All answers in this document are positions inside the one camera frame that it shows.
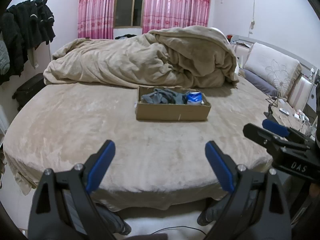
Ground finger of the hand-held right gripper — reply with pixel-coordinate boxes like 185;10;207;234
262;119;313;147
243;123;288;155

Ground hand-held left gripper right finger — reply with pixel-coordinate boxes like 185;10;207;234
205;141;292;240

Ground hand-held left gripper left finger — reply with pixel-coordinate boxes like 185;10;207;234
28;140;116;240

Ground blue white cloth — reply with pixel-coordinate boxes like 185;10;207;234
187;91;203;105

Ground cardboard box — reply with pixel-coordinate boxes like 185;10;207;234
135;86;212;122

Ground dark grey socks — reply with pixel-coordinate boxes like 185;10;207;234
140;87;188;105

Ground black phone holder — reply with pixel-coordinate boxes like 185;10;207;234
266;96;281;118

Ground grey pillow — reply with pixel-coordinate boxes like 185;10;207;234
241;69;279;97

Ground white bed headboard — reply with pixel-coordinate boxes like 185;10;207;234
229;34;320;111

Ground person's right leg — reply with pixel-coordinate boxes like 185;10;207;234
197;201;226;227

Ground cream flower pillow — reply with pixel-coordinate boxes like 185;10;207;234
243;42;303;100

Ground black suitcase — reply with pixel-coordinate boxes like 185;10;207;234
12;73;46;111

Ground beige blanket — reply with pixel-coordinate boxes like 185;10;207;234
43;25;240;89

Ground beige hanging garment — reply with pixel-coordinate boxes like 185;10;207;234
27;46;40;70

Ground grey quilted garment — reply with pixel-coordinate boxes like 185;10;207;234
0;39;11;75

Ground hanging black clothes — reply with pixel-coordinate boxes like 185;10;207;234
0;0;56;85

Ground pink curtain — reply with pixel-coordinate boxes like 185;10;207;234
77;0;117;40
142;0;213;35

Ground window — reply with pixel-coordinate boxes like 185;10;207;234
113;0;146;29

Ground black floor cable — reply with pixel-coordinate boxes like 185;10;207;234
149;226;208;236

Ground white wall cord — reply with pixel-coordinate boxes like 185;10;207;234
248;0;257;35

